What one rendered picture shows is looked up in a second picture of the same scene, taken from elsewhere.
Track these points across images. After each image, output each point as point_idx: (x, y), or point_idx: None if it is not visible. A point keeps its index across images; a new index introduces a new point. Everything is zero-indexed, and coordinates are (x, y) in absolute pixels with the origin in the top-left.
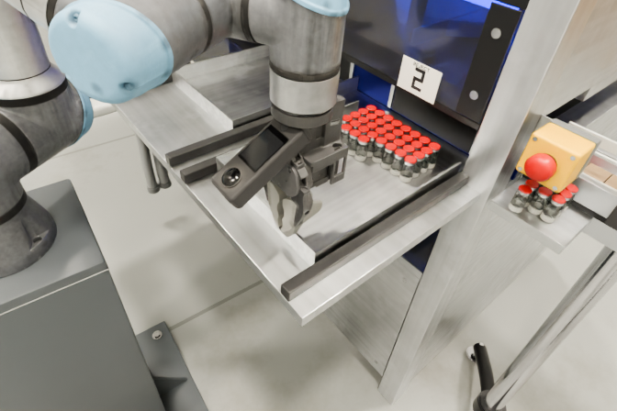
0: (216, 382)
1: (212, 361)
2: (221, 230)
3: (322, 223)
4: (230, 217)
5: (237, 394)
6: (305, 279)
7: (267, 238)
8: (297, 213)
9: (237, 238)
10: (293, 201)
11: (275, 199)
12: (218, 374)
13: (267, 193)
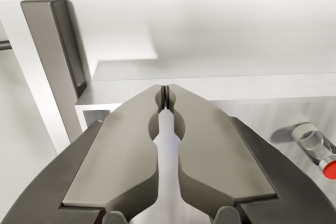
0: None
1: None
2: None
3: (165, 143)
4: (296, 24)
5: None
6: (44, 53)
7: (198, 56)
8: (59, 175)
9: (239, 1)
10: (78, 212)
11: (195, 144)
12: None
13: (243, 137)
